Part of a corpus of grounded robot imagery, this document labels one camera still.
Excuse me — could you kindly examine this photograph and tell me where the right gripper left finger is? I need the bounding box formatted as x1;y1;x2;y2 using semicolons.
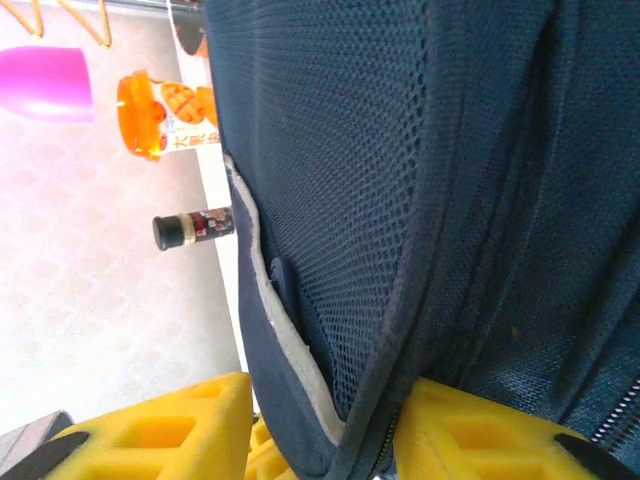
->
4;372;294;480

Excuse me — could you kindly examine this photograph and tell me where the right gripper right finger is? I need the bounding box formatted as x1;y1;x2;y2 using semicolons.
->
394;377;634;480

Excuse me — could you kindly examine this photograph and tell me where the navy blue backpack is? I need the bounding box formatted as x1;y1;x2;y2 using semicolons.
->
204;0;640;480

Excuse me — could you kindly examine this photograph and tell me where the small black-capped spice bottle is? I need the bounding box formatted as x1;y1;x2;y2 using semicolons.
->
152;206;236;251

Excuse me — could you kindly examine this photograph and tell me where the orange goblet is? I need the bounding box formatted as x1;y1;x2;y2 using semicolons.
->
117;69;222;164

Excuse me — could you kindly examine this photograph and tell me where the pink plastic wine glass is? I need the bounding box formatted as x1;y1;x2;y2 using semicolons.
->
0;46;95;125

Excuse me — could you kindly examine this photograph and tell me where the gold wire glass rack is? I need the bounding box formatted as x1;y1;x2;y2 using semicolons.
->
12;0;209;56

